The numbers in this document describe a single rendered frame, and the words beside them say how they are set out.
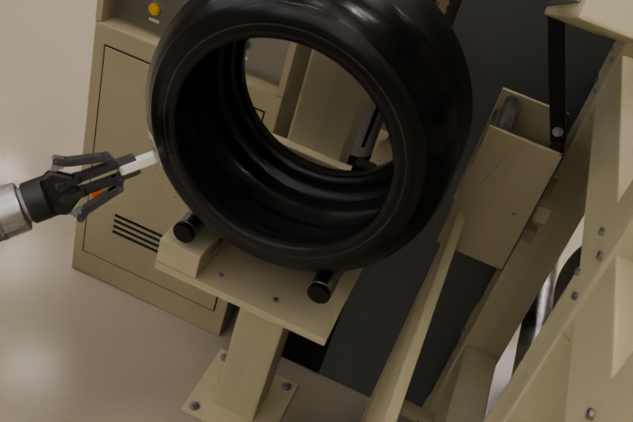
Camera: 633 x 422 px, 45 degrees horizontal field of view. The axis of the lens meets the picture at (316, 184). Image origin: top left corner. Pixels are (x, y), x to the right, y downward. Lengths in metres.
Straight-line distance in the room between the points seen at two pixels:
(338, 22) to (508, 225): 0.64
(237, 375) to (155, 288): 0.47
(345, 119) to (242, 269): 0.39
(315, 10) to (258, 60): 0.86
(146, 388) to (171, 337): 0.21
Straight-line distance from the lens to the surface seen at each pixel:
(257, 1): 1.21
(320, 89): 1.64
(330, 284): 1.43
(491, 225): 1.61
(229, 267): 1.57
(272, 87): 2.01
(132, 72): 2.15
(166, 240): 1.52
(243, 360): 2.18
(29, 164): 3.11
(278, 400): 2.41
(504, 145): 1.52
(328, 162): 1.69
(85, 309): 2.56
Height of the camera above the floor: 1.86
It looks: 35 degrees down
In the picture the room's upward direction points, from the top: 18 degrees clockwise
